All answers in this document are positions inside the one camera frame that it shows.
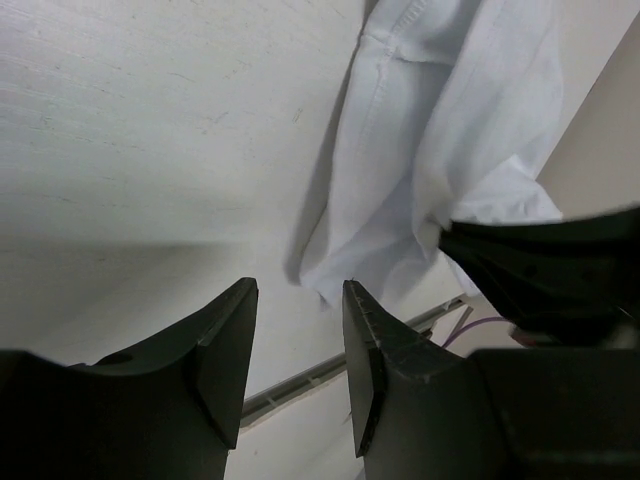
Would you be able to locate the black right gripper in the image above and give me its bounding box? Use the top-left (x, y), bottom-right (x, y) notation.
top-left (439, 207), bottom-right (639, 348)

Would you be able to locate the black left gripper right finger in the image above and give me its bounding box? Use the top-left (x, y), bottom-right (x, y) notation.
top-left (342, 281), bottom-right (639, 479)

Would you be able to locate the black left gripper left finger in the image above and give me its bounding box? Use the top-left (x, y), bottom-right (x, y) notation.
top-left (1, 278), bottom-right (258, 479)

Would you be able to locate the white skirt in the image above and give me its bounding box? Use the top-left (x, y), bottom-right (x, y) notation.
top-left (296, 1), bottom-right (563, 306)

